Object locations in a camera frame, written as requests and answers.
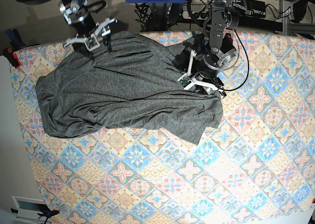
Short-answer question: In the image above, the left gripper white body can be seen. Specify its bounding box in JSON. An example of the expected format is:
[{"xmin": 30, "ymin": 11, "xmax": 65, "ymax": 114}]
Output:
[{"xmin": 177, "ymin": 50, "xmax": 224, "ymax": 91}]

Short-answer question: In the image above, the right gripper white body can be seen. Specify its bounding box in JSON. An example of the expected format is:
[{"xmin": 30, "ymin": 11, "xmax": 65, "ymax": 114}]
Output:
[{"xmin": 63, "ymin": 18, "xmax": 117, "ymax": 52}]

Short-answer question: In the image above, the grey t-shirt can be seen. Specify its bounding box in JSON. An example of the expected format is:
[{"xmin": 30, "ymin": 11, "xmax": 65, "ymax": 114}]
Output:
[{"xmin": 35, "ymin": 32, "xmax": 223, "ymax": 144}]

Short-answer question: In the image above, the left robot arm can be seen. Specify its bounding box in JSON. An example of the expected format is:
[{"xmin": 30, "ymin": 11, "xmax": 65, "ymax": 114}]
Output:
[{"xmin": 178, "ymin": 0, "xmax": 251, "ymax": 96}]

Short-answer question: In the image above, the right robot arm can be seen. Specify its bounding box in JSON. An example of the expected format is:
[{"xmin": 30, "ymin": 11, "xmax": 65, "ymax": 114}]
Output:
[{"xmin": 16, "ymin": 0, "xmax": 117, "ymax": 52}]

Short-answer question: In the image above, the white power strip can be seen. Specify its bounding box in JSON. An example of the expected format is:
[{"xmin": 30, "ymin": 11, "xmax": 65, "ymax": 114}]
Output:
[{"xmin": 182, "ymin": 9, "xmax": 210, "ymax": 21}]

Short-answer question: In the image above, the red black table clamp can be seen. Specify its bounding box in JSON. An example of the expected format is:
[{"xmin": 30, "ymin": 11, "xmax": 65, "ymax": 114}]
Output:
[{"xmin": 2, "ymin": 47, "xmax": 21, "ymax": 68}]

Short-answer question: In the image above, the patterned tile tablecloth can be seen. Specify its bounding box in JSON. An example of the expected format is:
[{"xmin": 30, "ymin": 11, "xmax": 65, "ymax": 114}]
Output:
[{"xmin": 10, "ymin": 32, "xmax": 315, "ymax": 224}]

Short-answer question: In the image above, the blue black bottom clamp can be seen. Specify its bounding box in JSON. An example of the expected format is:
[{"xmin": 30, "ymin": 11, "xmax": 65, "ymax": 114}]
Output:
[{"xmin": 37, "ymin": 210, "xmax": 60, "ymax": 224}]

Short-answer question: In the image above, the white floor vent box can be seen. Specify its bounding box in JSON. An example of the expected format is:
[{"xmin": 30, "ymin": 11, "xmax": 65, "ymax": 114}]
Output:
[{"xmin": 11, "ymin": 195, "xmax": 48, "ymax": 224}]

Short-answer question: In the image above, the blue handled clamp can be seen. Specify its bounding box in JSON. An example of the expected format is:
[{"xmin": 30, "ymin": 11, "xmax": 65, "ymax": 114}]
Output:
[{"xmin": 6, "ymin": 29, "xmax": 26, "ymax": 51}]

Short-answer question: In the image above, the aluminium frame post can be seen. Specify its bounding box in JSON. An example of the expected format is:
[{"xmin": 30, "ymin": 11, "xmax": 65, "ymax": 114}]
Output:
[{"xmin": 279, "ymin": 0, "xmax": 291, "ymax": 35}]

